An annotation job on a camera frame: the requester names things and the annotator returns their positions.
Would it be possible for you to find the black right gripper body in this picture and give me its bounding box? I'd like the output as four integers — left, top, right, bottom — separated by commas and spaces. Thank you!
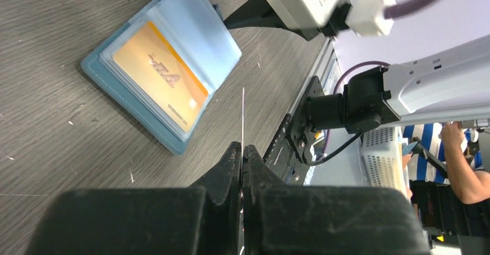
224, 0, 337, 41

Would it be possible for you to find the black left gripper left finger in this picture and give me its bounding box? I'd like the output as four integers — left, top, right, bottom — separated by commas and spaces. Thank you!
26, 142, 242, 254

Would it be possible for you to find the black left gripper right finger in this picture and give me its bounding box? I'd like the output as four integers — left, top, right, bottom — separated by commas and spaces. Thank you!
242, 145, 430, 254

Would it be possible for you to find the white grey stripe card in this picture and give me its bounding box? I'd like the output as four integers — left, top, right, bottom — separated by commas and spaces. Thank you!
238, 87, 245, 255

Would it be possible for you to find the blue leather card holder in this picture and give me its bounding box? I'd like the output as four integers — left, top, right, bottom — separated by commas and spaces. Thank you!
81, 0, 242, 155

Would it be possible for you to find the gold orange card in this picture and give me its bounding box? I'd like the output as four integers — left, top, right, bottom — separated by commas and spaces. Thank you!
107, 20, 209, 139

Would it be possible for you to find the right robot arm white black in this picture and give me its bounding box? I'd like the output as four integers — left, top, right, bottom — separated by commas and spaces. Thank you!
283, 36, 489, 141

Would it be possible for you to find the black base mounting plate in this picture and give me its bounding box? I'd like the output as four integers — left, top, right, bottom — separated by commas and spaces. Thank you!
263, 76, 324, 186

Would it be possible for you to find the white perforated box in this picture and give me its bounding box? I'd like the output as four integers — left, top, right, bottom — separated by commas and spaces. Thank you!
362, 127, 408, 197

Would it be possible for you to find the person in striped shirt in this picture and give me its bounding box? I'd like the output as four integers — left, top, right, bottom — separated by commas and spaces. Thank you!
401, 121, 489, 204

